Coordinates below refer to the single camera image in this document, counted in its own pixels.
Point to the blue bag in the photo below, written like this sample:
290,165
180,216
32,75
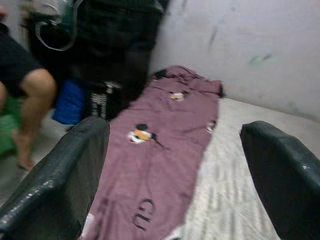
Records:
70,102

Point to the black bag with white print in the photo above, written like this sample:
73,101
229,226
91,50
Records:
112,50

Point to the purple cartoon print blanket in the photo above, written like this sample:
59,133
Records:
155,155

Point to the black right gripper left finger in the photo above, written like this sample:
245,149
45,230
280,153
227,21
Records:
57,180

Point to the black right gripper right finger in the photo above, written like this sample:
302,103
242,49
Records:
287,180

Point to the grey quilted mattress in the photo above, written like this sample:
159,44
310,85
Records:
230,187

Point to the person in black shorts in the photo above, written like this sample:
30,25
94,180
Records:
32,87

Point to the green plastic stool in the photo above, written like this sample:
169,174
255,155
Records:
7,130

